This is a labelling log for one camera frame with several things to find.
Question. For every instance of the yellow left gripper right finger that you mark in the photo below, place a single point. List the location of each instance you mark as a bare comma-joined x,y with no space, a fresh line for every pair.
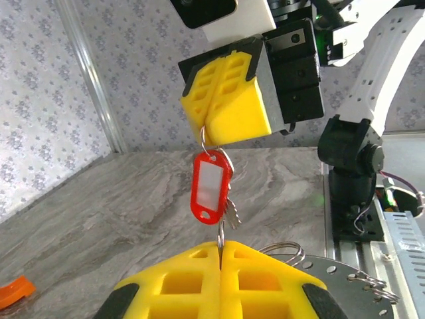
265,269

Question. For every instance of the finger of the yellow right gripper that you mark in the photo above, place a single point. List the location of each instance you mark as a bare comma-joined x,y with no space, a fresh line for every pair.
242,113
199,99

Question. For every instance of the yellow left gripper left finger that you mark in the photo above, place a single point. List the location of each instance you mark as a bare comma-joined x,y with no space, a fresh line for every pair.
186,262

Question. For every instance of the silver keys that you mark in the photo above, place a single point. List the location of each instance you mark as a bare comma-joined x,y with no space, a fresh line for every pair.
234,212

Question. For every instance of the red plastic key tag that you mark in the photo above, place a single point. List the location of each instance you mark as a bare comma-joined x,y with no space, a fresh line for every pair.
209,186

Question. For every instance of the small circuit board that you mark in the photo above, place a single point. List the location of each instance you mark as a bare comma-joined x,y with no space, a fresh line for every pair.
388,199

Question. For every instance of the orange curved plastic piece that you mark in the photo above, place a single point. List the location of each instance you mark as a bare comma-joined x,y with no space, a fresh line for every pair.
16,290

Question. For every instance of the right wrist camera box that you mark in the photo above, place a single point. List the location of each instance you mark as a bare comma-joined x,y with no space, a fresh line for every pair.
239,23

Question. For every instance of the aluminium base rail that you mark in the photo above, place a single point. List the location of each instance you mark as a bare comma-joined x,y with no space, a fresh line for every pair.
330,216

